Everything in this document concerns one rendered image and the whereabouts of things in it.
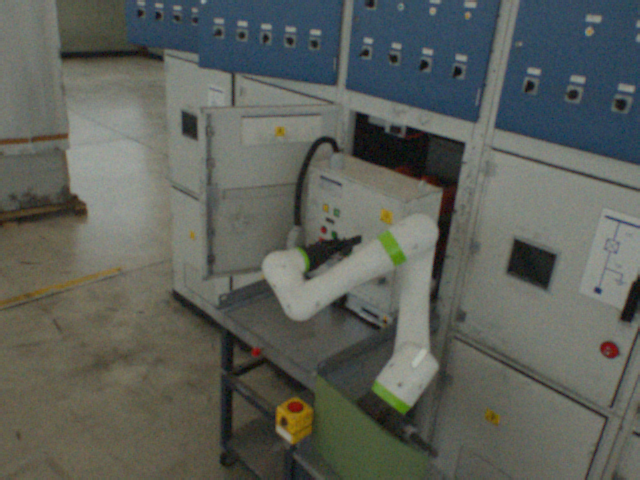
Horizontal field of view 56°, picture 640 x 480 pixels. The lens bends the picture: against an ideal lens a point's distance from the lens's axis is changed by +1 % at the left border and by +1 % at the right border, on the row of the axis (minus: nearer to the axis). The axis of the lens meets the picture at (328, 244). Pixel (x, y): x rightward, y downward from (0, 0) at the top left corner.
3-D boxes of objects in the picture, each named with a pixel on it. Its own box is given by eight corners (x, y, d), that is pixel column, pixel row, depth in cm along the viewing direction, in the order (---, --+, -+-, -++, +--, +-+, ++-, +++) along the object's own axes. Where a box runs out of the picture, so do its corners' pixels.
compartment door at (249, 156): (197, 274, 260) (195, 105, 228) (325, 254, 288) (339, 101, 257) (202, 281, 254) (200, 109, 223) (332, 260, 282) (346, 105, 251)
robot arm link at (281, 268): (265, 249, 181) (250, 266, 189) (285, 284, 178) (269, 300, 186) (299, 238, 190) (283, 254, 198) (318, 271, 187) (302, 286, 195)
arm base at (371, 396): (431, 463, 165) (443, 446, 166) (405, 448, 156) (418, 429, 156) (373, 412, 185) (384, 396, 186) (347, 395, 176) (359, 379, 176)
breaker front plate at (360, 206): (386, 318, 226) (403, 202, 206) (300, 270, 256) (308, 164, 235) (388, 317, 227) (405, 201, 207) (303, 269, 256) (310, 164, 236)
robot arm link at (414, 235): (444, 243, 190) (423, 212, 193) (447, 234, 177) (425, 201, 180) (395, 272, 190) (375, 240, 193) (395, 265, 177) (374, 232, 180)
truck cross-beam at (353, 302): (390, 332, 226) (392, 318, 223) (295, 277, 259) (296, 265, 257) (398, 327, 229) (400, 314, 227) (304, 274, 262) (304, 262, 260)
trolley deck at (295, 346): (321, 397, 200) (322, 383, 197) (213, 318, 238) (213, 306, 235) (438, 328, 245) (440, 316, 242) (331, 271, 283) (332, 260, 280)
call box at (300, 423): (292, 446, 177) (294, 420, 173) (274, 432, 182) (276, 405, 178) (311, 434, 183) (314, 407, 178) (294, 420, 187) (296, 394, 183)
